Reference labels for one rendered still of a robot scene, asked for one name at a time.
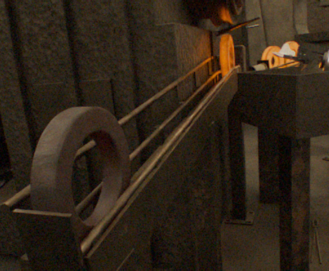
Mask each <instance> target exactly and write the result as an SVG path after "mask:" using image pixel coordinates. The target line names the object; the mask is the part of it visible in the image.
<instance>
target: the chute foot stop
mask: <svg viewBox="0 0 329 271"><path fill-rule="evenodd" d="M13 213H14V219H15V222H16V225H17V227H18V231H19V234H20V236H21V240H22V242H23V245H24V248H25V252H26V255H27V257H28V260H29V263H30V267H31V269H32V271H87V269H86V265H85V261H84V257H83V253H82V250H81V245H80V242H79V238H78V235H77V231H76V228H75V223H74V219H73V215H72V214H62V213H55V212H40V211H31V210H19V209H15V210H14V211H13Z"/></svg>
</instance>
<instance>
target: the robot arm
mask: <svg viewBox="0 0 329 271"><path fill-rule="evenodd" d="M327 51H328V47H323V46H316V45H312V44H308V43H302V42H300V45H299V46H298V49H297V55H296V57H294V55H295V52H294V51H293V50H290V48H289V44H288V43H285V44H284V45H283V47H282V49H281V50H280V52H279V53H276V52H272V53H273V55H274V56H278V57H283V58H287V59H291V60H294V61H296V62H299V63H304V64H306V65H305V66H304V67H303V69H302V70H301V75H304V74H307V73H308V72H309V71H310V70H311V69H313V68H314V67H315V66H316V64H317V63H319V62H320V64H319V68H321V69H323V72H329V51H328V52H327ZM288 54H289V55H288ZM319 56H320V57H321V58H318V57H319Z"/></svg>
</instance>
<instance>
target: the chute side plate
mask: <svg viewBox="0 0 329 271"><path fill-rule="evenodd" d="M237 70H238V71H237ZM237 72H242V70H241V68H238V69H235V70H233V71H232V73H231V74H230V76H229V77H228V78H227V80H226V81H225V82H224V83H223V84H222V86H220V87H219V89H218V90H217V92H216V93H215V95H214V96H213V98H211V100H210V101H209V102H208V104H207V105H205V107H204V108H203V109H202V110H201V111H200V113H199V114H198V115H197V117H196V119H195V120H194V121H193V123H192V124H191V125H190V126H189V127H188V128H187V129H186V130H185V132H184V133H183V135H182V136H181V137H180V138H179V140H178V142H176V144H175V145H174V146H173V147H172V148H171V150H170V151H169V152H168V153H167V154H166V156H165V157H164V158H163V160H162V161H161V162H160V163H159V165H158V166H157V167H156V169H155V170H154V171H153V172H152V173H151V175H150V176H149V178H148V179H147V180H146V181H145V182H144V183H143V184H142V185H141V187H140V189H139V190H138V191H137V193H136V194H135V195H134V196H133V198H132V199H131V200H130V201H129V202H128V203H127V204H126V206H125V207H124V208H123V210H122V212H121V213H120V214H119V215H118V216H117V217H116V218H115V220H114V221H113V222H112V224H111V225H110V226H109V227H108V228H107V230H106V232H105V233H104V234H103V235H102V237H101V238H100V239H99V240H98V242H97V243H96V244H95V245H94V247H92V249H91V250H90V251H89V253H88V254H87V255H86V256H85V261H86V265H87V269H88V271H116V270H117V269H118V268H119V266H120V265H121V264H122V263H123V262H124V260H125V258H126V257H127V256H128V254H129V253H130V252H131V251H132V250H133V249H134V250H135V258H136V262H137V260H138V259H139V257H140V255H141V254H142V251H143V250H144V248H145V246H146V244H147V243H148V241H149V240H150V238H151V236H152V235H153V233H154V232H155V230H156V228H157V226H158V225H159V222H160V220H161V218H163V216H164V214H165V212H166V211H167V209H168V207H169V206H170V204H171V202H172V201H173V200H174V197H175V196H176V194H177V193H178V190H179V188H180V186H181V185H182V183H183V182H184V180H185V179H186V177H187V175H188V173H189V171H190V170H191V168H192V167H193V165H194V163H195V162H196V161H197V157H198V156H199V154H200V153H201V150H202V149H203V147H204V145H205V144H206V143H207V141H208V139H209V138H210V133H209V125H210V124H212V123H213V122H214V126H216V124H217V123H218V122H219V120H220V118H221V117H222V115H223V114H224V111H225V110H226V108H227V106H228V105H229V104H230V102H231V100H232V98H233V96H234V94H235V92H236V91H237Z"/></svg>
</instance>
